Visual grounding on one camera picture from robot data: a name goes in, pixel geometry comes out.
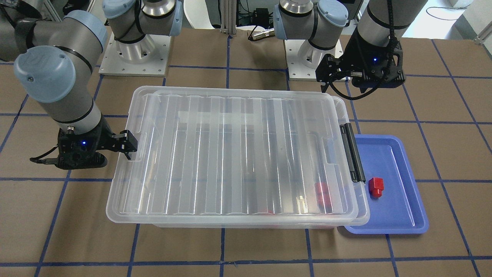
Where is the blue plastic tray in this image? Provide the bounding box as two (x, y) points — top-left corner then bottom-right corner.
(346, 135), (429, 235)

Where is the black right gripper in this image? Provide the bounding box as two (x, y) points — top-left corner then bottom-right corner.
(58, 117), (138, 160)

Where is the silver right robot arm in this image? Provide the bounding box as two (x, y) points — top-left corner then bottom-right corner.
(1, 0), (183, 170)

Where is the red block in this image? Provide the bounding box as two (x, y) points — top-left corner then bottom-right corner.
(369, 177), (384, 199)
(314, 182), (332, 214)

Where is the clear plastic storage box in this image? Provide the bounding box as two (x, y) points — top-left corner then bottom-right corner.
(150, 90), (371, 230)

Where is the red block in box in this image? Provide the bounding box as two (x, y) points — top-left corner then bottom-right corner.
(314, 182), (332, 214)

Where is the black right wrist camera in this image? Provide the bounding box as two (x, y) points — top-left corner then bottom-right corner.
(55, 152), (108, 170)

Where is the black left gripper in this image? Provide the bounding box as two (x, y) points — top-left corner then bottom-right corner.
(315, 30), (406, 93)

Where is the clear plastic box lid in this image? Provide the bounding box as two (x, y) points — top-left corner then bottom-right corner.
(106, 86), (360, 224)

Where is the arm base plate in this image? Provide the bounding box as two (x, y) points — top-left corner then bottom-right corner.
(99, 34), (172, 77)
(284, 38), (343, 81)

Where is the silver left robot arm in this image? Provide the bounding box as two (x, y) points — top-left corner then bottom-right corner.
(273, 0), (426, 100)

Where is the black box latch handle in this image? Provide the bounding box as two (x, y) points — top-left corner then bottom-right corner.
(339, 122), (367, 183)

